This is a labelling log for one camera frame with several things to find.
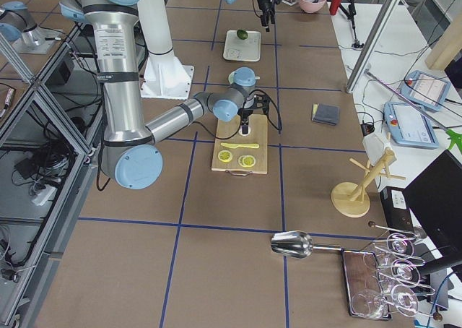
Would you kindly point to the white rectangular tray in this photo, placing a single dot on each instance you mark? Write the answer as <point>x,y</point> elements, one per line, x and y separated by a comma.
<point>237,49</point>

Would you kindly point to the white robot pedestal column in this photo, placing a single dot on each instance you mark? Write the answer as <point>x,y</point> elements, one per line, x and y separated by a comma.
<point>164,75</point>

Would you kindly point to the black monitor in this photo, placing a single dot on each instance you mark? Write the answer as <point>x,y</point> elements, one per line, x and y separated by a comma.
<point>434,197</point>

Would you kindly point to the dark wooden glass tray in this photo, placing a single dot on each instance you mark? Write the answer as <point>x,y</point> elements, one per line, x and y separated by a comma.
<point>361,277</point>

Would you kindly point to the upper yellow lemon slice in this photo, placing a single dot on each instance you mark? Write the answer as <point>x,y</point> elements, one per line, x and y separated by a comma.
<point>225,156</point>

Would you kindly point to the near teach pendant tablet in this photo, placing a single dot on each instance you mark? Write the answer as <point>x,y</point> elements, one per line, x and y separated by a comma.
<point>408,127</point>

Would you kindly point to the wooden cutting board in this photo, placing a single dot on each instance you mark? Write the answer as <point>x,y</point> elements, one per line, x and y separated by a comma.
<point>229,132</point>

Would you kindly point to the yellow lemon slice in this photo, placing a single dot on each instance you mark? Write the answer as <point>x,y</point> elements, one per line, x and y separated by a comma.
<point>225,156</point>
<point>247,161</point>

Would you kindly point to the white steamed bun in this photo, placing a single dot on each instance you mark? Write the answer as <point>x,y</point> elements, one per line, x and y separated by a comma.
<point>244,130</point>

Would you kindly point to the far teach pendant tablet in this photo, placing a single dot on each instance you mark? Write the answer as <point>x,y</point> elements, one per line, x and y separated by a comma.
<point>425,89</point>

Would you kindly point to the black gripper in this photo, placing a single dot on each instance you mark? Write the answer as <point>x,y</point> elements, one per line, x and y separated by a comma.
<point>263,0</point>
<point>246,113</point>

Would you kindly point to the grey yellow sponge cloth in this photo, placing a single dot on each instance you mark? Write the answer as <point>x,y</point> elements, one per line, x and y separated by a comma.
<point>325,114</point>

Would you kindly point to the yellow plastic knife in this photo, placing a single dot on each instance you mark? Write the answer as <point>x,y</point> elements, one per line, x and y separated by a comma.
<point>239,145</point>

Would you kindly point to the metal reach grabber pole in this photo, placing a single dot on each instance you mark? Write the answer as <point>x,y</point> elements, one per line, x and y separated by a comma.
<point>454,137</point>

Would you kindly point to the metal scoop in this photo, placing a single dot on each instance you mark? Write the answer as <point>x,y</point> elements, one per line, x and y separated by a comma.
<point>298,244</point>

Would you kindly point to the green lime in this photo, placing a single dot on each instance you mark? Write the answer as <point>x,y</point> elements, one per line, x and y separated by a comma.
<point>242,34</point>

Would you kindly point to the aluminium frame post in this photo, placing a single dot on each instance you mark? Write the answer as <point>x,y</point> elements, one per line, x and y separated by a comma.
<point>370,44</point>

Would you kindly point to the wooden mug tree stand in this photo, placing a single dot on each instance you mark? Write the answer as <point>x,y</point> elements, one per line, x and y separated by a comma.
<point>351,199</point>

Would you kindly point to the clear wine glass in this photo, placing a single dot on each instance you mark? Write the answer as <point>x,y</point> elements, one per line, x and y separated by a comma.
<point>369,304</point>

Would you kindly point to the teach pendant tablet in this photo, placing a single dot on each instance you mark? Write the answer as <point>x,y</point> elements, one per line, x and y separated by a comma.
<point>425,89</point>
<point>408,127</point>

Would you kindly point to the light green ceramic bowl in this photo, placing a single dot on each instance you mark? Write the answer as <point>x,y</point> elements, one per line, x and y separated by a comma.
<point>231,77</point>

